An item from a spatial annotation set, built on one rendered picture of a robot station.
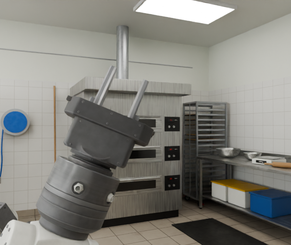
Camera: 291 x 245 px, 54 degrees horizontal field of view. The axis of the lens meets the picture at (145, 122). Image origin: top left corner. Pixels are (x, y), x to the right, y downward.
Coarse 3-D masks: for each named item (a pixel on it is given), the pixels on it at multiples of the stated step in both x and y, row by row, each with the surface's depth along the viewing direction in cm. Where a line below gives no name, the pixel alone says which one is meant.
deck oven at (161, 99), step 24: (120, 96) 394; (144, 96) 409; (168, 96) 425; (72, 120) 456; (144, 120) 405; (168, 120) 424; (168, 144) 424; (120, 168) 393; (144, 168) 408; (168, 168) 424; (120, 192) 390; (144, 192) 404; (168, 192) 423; (120, 216) 392; (144, 216) 411; (168, 216) 427
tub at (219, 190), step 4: (212, 180) 467; (216, 180) 467; (220, 180) 467; (224, 180) 467; (228, 180) 467; (232, 180) 467; (236, 180) 467; (212, 184) 463; (216, 184) 454; (220, 184) 442; (224, 184) 436; (228, 184) 436; (232, 184) 437; (212, 188) 463; (216, 188) 454; (220, 188) 443; (224, 188) 435; (212, 192) 463; (216, 192) 454; (220, 192) 443; (224, 192) 434; (216, 196) 453; (220, 196) 443; (224, 196) 434; (224, 200) 434
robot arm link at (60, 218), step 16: (48, 192) 34; (48, 208) 33; (64, 208) 32; (80, 208) 33; (16, 224) 33; (32, 224) 36; (48, 224) 33; (64, 224) 32; (80, 224) 33; (96, 224) 34; (0, 240) 34; (16, 240) 31; (32, 240) 32; (48, 240) 32; (64, 240) 33; (80, 240) 35
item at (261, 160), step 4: (264, 156) 396; (268, 156) 396; (252, 160) 385; (256, 160) 379; (260, 160) 374; (264, 160) 369; (268, 160) 364; (272, 160) 362; (276, 160) 366; (280, 160) 370; (284, 160) 374; (264, 164) 369
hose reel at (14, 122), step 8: (8, 112) 416; (16, 112) 419; (24, 112) 425; (0, 120) 413; (8, 120) 415; (16, 120) 419; (24, 120) 424; (8, 128) 415; (16, 128) 419; (24, 128) 424; (0, 168) 413; (0, 176) 414
